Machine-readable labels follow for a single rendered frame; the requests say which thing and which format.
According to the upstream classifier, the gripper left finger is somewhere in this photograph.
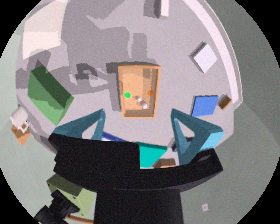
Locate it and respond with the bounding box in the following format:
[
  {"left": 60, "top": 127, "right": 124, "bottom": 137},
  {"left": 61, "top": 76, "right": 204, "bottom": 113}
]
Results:
[{"left": 52, "top": 109, "right": 106, "bottom": 140}]

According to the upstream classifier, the blue flat square pad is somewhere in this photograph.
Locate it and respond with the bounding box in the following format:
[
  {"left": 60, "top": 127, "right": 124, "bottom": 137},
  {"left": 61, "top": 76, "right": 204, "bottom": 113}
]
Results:
[{"left": 191, "top": 96, "right": 219, "bottom": 117}]

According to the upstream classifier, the wooden ball maze tray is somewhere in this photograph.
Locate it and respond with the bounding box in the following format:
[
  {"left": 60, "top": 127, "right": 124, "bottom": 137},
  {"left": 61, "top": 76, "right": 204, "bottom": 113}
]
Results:
[{"left": 118, "top": 64, "right": 161, "bottom": 118}]

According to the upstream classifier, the white flat rectangular box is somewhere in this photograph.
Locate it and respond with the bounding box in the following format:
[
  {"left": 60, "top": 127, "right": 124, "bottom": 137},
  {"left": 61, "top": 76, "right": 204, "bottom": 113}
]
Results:
[{"left": 192, "top": 43, "right": 217, "bottom": 73}]

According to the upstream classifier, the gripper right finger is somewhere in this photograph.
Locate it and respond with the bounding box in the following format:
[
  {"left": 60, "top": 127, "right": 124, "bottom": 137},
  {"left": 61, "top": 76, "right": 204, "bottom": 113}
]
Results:
[{"left": 170, "top": 108, "right": 224, "bottom": 165}]

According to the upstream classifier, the teal flat rectangular slab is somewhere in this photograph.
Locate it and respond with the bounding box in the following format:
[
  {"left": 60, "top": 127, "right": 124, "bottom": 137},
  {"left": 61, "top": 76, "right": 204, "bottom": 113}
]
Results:
[{"left": 136, "top": 142, "right": 168, "bottom": 168}]

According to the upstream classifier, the white mug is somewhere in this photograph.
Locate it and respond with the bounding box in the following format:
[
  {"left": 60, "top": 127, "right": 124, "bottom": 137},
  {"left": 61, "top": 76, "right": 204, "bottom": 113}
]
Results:
[{"left": 10, "top": 106, "right": 29, "bottom": 133}]

